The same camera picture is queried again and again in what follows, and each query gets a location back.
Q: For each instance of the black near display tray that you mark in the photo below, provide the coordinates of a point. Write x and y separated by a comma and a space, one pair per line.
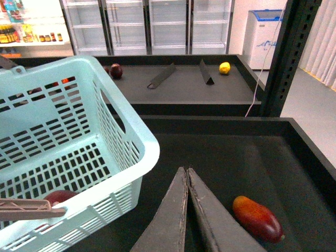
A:
271, 161

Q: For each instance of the black triangular divider right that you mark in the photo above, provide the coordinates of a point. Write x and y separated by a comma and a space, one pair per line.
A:
205, 74

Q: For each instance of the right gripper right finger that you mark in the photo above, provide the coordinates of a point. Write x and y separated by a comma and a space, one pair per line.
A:
220, 231

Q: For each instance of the black divider plate left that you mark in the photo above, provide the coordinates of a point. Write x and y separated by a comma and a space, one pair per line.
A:
162, 76

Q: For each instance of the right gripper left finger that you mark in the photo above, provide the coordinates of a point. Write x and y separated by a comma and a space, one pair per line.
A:
166, 231

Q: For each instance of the yellow lemon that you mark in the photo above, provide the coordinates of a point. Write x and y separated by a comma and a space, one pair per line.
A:
224, 68

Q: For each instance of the glass door refrigerators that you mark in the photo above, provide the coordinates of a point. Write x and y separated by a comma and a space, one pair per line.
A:
126, 28

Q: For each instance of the light blue plastic basket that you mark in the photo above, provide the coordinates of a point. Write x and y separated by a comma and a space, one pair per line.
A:
104, 167

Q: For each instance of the white chest freezer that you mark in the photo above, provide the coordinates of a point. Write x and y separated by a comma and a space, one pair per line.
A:
261, 34

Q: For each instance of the dark red apple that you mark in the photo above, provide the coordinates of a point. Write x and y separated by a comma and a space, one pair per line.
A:
59, 196
116, 71

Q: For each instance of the black metal shelf post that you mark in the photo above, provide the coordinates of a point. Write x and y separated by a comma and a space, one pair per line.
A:
298, 18

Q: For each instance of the black far display tray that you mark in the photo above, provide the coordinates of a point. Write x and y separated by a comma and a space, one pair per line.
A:
33, 96

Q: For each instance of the red orange mango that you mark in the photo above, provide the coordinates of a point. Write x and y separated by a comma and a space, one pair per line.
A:
258, 220

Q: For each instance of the grocery shelf with bottles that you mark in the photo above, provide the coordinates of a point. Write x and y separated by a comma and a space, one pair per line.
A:
34, 29

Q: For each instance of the black display tray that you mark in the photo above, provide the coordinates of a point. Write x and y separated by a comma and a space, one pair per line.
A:
33, 96
271, 161

